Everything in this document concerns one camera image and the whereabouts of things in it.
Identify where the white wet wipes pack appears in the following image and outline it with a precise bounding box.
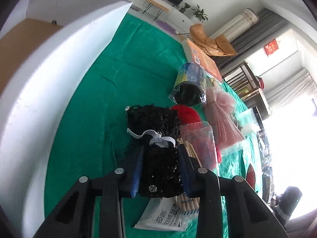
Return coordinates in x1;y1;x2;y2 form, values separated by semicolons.
134;198;188;231

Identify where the black lace fabric item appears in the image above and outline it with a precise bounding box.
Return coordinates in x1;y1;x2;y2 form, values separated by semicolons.
125;104;183;198

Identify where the bag of wooden sticks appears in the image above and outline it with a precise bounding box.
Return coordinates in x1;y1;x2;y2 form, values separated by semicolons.
176;138;201;215

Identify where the pink mesh bath sponge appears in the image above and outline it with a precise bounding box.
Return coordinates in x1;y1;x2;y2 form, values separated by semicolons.
204;79;244;152

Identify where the red yarn ball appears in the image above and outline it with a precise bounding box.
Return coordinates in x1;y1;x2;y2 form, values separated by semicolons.
170;105;201;125

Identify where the dark wooden chair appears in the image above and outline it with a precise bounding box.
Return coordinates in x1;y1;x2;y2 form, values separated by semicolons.
222;62;271;120

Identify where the blue yellow trash bag roll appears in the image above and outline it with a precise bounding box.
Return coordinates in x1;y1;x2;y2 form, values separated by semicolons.
169;62;206;107

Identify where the green satin tablecloth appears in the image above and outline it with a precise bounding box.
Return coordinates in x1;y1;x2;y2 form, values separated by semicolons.
43;13;263;238

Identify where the orange book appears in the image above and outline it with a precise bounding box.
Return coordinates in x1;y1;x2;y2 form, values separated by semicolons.
181;39;222;83

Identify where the orange lounge chair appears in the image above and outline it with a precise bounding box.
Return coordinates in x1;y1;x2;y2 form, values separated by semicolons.
189;24;237;57

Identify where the white cardboard storage box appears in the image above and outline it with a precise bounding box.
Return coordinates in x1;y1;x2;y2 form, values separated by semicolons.
1;0;131;237

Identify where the white standing air conditioner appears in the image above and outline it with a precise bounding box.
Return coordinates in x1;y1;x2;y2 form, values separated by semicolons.
210;8;260;42

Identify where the green potted plant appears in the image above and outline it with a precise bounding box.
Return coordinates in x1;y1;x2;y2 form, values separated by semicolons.
191;4;208;23

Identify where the purple floor mat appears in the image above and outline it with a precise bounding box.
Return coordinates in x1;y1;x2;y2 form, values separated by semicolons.
156;20;177;36

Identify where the small dark potted plant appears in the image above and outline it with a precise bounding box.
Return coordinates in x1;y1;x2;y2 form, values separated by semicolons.
180;3;191;13

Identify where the white tv cabinet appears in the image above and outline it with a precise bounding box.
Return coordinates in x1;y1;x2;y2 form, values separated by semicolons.
127;0;194;32

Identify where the small wooden side table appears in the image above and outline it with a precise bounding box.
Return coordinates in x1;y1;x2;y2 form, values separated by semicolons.
142;0;171;21

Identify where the red wall decoration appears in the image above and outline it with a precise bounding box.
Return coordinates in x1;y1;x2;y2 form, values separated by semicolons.
264;39;279;56

